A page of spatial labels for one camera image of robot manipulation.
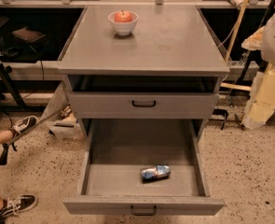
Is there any open grey middle drawer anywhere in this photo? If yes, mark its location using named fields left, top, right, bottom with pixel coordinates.
left=63, top=119, right=225, bottom=216

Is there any black white sneaker lower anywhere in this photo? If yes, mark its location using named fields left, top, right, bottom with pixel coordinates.
left=0, top=194, right=37, bottom=217

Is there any grey grabber stick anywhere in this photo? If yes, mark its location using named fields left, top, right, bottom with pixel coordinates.
left=0, top=110, right=60, bottom=165

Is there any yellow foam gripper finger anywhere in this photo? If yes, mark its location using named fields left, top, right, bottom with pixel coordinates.
left=241, top=64, right=275, bottom=129

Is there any clear plastic bag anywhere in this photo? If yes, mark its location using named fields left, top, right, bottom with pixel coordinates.
left=41, top=82, right=83, bottom=140

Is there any black white sneaker upper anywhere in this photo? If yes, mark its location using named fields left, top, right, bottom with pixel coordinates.
left=10, top=116, right=38, bottom=136

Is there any black white sneaker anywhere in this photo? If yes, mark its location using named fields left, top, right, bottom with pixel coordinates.
left=0, top=194, right=37, bottom=217
left=10, top=116, right=38, bottom=136

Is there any grey drawer cabinet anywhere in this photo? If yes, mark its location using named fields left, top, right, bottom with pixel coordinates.
left=56, top=4, right=230, bottom=217

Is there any black middle drawer handle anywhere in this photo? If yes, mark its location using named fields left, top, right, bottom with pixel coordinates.
left=131, top=205, right=157, bottom=217

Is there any black top drawer handle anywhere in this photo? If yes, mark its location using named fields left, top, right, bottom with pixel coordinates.
left=131, top=100, right=157, bottom=108

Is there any black drawer handle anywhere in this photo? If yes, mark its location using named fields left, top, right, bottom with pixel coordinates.
left=131, top=100, right=157, bottom=108
left=131, top=205, right=157, bottom=217

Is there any closed grey top drawer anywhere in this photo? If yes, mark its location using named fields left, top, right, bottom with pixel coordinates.
left=68, top=91, right=219, bottom=119

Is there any wooden stick frame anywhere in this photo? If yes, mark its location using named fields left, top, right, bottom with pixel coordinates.
left=221, top=0, right=251, bottom=91

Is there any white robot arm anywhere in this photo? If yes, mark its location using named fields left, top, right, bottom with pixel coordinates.
left=241, top=13, right=275, bottom=129

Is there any white ceramic bowl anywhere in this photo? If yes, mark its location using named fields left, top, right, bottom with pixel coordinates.
left=108, top=11, right=138, bottom=35

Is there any red apple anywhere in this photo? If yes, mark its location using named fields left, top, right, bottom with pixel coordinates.
left=114, top=10, right=132, bottom=22

